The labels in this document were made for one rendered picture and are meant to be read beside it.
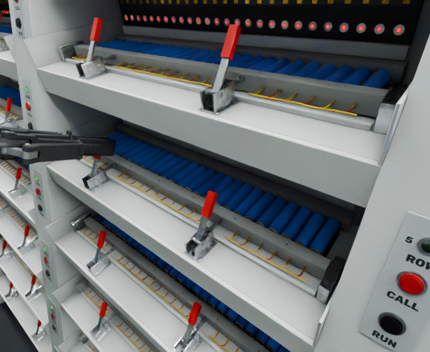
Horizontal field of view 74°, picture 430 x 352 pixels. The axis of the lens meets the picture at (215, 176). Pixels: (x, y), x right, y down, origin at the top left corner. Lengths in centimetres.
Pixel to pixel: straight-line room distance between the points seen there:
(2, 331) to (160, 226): 129
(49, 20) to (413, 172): 63
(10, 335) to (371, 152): 157
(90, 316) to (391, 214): 76
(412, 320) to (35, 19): 69
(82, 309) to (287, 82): 76
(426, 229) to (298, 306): 17
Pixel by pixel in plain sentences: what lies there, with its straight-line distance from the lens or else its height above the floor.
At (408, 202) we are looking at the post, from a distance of 26.
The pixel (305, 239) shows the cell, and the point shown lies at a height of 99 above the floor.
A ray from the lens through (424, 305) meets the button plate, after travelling 29.
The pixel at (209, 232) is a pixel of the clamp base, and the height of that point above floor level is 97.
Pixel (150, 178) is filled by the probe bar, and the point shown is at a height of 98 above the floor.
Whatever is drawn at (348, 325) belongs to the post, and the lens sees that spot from 32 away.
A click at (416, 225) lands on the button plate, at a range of 26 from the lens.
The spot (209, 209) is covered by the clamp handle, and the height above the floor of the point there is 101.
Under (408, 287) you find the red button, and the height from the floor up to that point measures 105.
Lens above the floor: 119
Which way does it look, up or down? 22 degrees down
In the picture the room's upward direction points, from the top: 8 degrees clockwise
